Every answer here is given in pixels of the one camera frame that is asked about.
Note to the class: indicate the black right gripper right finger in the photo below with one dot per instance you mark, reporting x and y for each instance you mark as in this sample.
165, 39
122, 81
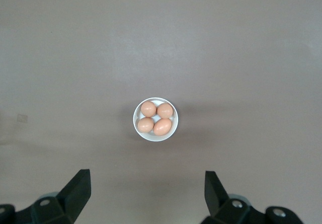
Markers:
216, 198

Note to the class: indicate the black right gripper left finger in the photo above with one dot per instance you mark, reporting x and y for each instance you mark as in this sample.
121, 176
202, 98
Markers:
73, 196

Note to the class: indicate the white round bowl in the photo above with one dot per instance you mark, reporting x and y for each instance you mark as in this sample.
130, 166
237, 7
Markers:
156, 138

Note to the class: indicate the brown egg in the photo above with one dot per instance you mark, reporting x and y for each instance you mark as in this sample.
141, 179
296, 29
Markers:
145, 124
148, 109
164, 110
162, 127

